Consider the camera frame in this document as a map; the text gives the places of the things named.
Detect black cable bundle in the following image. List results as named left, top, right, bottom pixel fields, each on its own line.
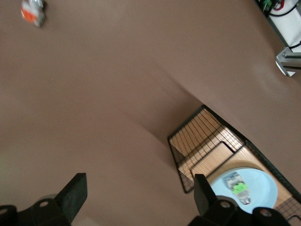
left=257, top=0, right=301, bottom=18

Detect brown table cover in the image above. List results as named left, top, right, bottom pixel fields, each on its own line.
left=0, top=0, right=301, bottom=226

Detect light wooden board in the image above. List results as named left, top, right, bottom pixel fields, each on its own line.
left=169, top=109, right=301, bottom=218

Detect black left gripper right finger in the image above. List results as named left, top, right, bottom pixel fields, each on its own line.
left=188, top=174, right=290, bottom=226

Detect black wire basket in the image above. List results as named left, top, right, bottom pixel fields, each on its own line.
left=167, top=105, right=301, bottom=222

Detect orange and grey contact block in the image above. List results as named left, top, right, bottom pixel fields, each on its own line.
left=20, top=0, right=47, bottom=28

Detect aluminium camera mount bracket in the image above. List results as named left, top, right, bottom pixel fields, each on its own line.
left=274, top=46, right=301, bottom=78

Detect light blue round plate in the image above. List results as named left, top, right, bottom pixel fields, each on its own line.
left=210, top=167, right=278, bottom=214

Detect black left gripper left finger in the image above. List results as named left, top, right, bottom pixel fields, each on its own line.
left=0, top=173, right=88, bottom=226

